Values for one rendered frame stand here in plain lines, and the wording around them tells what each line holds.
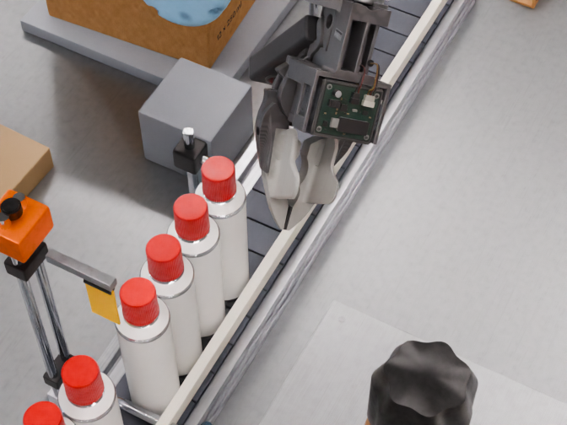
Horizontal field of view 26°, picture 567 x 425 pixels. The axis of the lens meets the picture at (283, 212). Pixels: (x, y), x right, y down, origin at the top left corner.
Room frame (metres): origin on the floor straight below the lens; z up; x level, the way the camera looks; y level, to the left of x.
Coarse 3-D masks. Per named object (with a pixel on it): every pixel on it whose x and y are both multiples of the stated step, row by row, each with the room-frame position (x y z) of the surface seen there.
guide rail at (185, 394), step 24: (432, 0) 1.14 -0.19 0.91; (408, 48) 1.05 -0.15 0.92; (336, 168) 0.87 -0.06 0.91; (288, 240) 0.77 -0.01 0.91; (264, 264) 0.73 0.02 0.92; (240, 312) 0.67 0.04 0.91; (216, 336) 0.64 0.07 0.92; (216, 360) 0.63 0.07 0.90; (192, 384) 0.59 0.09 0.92; (168, 408) 0.56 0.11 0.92
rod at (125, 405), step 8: (120, 400) 0.57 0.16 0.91; (120, 408) 0.57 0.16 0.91; (128, 408) 0.56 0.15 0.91; (136, 408) 0.56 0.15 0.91; (144, 408) 0.56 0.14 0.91; (136, 416) 0.56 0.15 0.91; (144, 416) 0.55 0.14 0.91; (152, 416) 0.55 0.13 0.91; (152, 424) 0.55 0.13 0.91; (176, 424) 0.55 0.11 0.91
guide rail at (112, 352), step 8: (248, 152) 0.85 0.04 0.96; (256, 152) 0.85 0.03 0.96; (240, 160) 0.84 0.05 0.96; (248, 160) 0.84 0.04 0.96; (240, 168) 0.83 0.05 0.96; (248, 168) 0.83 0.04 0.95; (240, 176) 0.82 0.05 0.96; (112, 344) 0.61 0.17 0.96; (104, 352) 0.60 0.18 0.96; (112, 352) 0.60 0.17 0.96; (120, 352) 0.60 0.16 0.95; (104, 360) 0.59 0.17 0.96; (112, 360) 0.59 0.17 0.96; (104, 368) 0.58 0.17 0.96
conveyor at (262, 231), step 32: (416, 0) 1.17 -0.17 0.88; (448, 0) 1.17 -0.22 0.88; (384, 32) 1.11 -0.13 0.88; (384, 64) 1.06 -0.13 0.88; (256, 192) 0.86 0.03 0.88; (256, 224) 0.81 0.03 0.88; (256, 256) 0.77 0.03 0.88; (288, 256) 0.77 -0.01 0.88; (224, 352) 0.64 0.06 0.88; (128, 416) 0.57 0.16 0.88
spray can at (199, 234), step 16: (176, 208) 0.68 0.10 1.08; (192, 208) 0.68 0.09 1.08; (176, 224) 0.68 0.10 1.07; (192, 224) 0.67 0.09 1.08; (208, 224) 0.68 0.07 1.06; (192, 240) 0.67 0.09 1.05; (208, 240) 0.67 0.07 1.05; (192, 256) 0.66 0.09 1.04; (208, 256) 0.66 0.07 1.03; (208, 272) 0.66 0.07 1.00; (208, 288) 0.66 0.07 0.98; (208, 304) 0.66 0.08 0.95; (224, 304) 0.69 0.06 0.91; (208, 320) 0.66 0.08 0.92; (208, 336) 0.66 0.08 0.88
